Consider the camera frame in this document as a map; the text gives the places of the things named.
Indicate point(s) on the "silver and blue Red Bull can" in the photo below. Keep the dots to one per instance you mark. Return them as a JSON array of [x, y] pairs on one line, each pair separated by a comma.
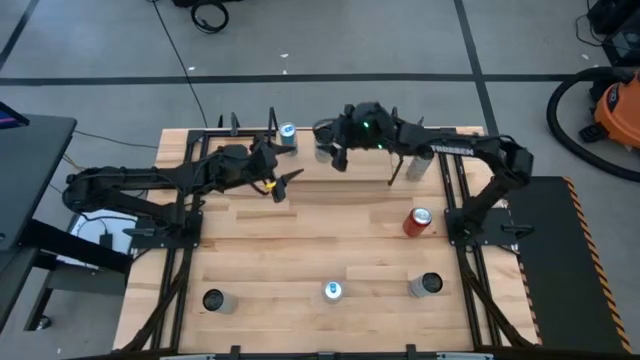
[[332, 291]]

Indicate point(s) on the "laptop screen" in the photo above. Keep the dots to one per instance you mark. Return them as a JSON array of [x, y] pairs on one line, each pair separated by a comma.
[[7, 117]]

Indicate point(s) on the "black desk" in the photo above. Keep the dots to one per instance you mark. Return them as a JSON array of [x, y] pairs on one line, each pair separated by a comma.
[[30, 170]]

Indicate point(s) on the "white paper sheet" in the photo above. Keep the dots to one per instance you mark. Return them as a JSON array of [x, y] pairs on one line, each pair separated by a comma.
[[90, 240]]

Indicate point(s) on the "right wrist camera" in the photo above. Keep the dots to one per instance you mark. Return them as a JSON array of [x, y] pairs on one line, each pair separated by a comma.
[[340, 161]]

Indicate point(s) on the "wooden shelf with black frame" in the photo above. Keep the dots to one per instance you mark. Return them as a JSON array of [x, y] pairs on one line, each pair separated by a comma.
[[360, 167]]

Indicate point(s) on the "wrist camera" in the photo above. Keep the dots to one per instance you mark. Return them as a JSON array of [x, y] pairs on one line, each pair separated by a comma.
[[280, 195], [340, 161]]

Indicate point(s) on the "black mat with hazard stripes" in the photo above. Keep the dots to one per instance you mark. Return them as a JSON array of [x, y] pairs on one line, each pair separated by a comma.
[[560, 280]]

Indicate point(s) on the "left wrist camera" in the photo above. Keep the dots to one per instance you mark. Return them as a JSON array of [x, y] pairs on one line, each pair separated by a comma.
[[280, 195]]

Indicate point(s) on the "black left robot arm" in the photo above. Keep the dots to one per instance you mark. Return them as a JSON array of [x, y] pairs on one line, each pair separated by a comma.
[[125, 177]]

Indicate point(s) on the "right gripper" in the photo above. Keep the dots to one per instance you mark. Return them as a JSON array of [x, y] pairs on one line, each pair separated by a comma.
[[352, 130]]

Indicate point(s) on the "black equipment case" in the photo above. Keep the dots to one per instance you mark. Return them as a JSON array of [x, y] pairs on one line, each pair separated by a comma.
[[615, 15]]

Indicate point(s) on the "black power adapter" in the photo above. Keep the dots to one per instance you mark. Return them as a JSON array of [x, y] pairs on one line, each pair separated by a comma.
[[106, 240]]

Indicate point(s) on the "black metal table frame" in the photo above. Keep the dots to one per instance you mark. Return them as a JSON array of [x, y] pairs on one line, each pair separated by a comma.
[[196, 136]]

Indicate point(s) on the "orange shop vacuum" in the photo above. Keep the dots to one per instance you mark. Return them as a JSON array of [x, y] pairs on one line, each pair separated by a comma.
[[551, 120], [620, 112]]

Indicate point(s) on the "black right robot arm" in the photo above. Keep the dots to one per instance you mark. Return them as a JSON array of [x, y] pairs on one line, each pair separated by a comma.
[[470, 150]]

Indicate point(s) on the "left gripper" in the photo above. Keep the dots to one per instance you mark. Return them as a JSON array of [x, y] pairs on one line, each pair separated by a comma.
[[260, 162]]

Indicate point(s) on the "red Coca-Cola can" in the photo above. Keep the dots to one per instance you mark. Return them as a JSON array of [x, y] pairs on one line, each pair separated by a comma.
[[415, 225]]

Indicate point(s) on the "white Celsius Arctic Vibe can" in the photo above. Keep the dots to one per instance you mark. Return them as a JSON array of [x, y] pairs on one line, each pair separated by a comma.
[[322, 154], [422, 286]]

